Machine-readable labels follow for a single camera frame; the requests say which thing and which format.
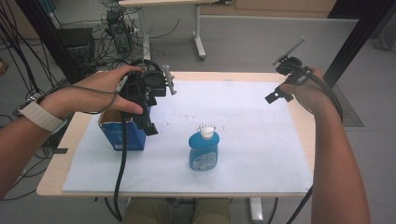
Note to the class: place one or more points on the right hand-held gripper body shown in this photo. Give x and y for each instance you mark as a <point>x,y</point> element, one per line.
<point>292,68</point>

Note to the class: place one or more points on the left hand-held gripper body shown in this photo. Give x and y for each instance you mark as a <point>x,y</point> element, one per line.
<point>146,84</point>

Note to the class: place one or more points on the blue cardboard box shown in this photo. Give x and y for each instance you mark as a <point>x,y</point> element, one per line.
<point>112,133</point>

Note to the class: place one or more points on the blue bottle with white cap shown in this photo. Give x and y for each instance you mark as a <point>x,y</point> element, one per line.
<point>204,152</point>

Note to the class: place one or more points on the person's right hand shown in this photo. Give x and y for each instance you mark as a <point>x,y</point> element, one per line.
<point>308,93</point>

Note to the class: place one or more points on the person's left hand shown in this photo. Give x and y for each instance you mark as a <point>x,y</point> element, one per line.
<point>93,90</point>

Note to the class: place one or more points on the white paper sheet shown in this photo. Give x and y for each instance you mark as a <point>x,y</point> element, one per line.
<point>249,149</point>

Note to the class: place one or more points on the white desk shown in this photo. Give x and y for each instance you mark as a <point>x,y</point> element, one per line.
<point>199,34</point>

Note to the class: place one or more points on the black equipment case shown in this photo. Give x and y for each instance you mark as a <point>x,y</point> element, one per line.
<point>76,43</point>

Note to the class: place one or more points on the person's left leg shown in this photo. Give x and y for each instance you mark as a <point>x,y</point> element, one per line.
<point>146,211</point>

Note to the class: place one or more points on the black tape strip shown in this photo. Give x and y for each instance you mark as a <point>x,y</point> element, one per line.
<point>61,151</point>

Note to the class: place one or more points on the wristwatch with white band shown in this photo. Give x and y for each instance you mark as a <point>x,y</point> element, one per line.
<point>40,115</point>

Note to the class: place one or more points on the white table leg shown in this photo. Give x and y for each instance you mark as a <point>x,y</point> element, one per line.
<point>256,208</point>

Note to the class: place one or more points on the black metal post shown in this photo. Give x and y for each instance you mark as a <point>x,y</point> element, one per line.
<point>49,37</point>
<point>355,40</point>

